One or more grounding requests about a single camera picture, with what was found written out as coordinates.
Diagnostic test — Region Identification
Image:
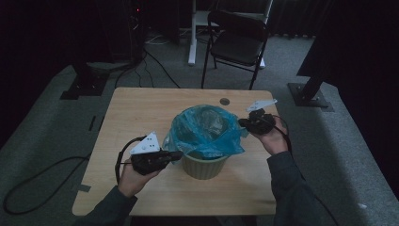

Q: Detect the person's right hand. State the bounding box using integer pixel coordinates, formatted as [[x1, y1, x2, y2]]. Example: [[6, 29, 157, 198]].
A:
[[254, 116, 290, 156]]

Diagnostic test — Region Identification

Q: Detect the black floor cable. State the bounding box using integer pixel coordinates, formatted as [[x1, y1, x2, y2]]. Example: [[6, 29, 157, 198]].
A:
[[114, 51, 154, 89], [143, 49, 182, 89]]

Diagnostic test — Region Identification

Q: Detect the hand-held gripper cable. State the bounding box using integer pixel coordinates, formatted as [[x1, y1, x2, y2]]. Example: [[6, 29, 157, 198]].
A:
[[272, 114, 341, 226], [3, 135, 148, 217]]

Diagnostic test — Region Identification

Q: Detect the green ribbed bin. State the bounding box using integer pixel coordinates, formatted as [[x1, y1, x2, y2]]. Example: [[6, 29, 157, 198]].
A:
[[181, 152, 230, 181]]

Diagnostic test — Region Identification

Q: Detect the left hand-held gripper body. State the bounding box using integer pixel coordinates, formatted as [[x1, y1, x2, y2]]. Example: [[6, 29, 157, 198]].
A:
[[129, 131, 168, 176]]

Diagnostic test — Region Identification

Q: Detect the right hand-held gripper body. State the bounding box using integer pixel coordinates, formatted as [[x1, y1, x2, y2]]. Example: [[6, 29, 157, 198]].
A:
[[245, 98, 279, 137]]

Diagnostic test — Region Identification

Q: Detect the left hand-held gripper cable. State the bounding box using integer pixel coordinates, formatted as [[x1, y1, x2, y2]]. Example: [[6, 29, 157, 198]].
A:
[[3, 135, 148, 217]]

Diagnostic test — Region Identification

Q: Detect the black folding chair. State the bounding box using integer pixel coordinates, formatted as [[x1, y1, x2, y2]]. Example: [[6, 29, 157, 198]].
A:
[[200, 9, 270, 91]]

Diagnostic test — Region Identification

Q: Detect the right hand-held gripper cable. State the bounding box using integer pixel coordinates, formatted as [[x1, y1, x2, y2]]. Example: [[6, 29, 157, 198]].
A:
[[272, 114, 341, 226]]

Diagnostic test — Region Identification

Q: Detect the person's left hand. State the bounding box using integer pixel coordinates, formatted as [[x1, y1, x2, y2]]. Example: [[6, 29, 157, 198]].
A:
[[117, 158, 162, 199]]

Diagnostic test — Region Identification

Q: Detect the dark equipment rack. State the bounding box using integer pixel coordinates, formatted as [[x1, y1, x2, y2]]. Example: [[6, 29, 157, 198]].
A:
[[97, 0, 149, 65]]

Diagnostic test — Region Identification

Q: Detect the black stand base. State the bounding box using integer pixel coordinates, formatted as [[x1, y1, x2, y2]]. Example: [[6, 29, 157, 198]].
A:
[[59, 60, 111, 101], [287, 67, 335, 112]]

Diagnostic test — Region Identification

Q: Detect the blue plastic bag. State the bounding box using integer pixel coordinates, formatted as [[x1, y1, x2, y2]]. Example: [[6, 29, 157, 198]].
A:
[[161, 104, 249, 161]]

